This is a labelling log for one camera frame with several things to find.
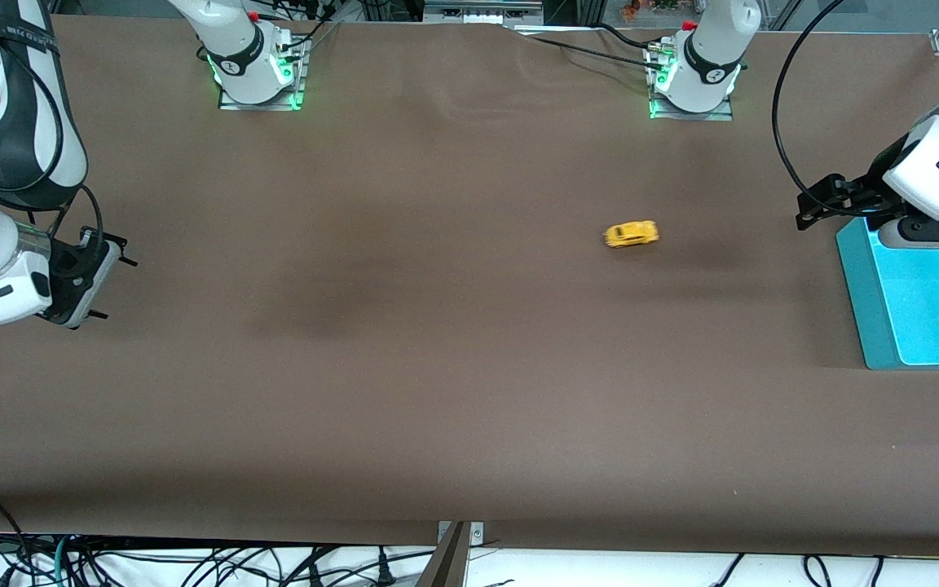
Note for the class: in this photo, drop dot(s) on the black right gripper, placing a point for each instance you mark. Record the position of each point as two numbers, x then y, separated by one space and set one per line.
66 261

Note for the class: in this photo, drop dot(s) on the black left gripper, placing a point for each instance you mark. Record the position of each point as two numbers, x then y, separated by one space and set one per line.
867 191

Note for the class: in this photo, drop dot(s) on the yellow beetle toy car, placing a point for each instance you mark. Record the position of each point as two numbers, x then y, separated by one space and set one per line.
631 235

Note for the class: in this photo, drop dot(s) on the teal plastic storage box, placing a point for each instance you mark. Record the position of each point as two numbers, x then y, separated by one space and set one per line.
910 318

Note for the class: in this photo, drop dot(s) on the brown table cover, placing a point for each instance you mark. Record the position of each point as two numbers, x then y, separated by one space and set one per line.
469 367

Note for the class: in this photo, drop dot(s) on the dark table leg beam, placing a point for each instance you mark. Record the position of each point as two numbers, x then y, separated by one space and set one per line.
443 567

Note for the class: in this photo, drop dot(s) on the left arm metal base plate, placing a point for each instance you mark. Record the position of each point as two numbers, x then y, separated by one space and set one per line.
722 114

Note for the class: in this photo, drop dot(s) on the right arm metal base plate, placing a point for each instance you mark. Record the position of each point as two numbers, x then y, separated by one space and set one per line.
294 90

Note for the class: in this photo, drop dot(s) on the grey metal frame device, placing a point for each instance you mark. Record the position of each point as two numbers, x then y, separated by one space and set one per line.
482 11

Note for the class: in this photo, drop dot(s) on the metal table edge bracket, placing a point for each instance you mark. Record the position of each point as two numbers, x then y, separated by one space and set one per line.
478 534

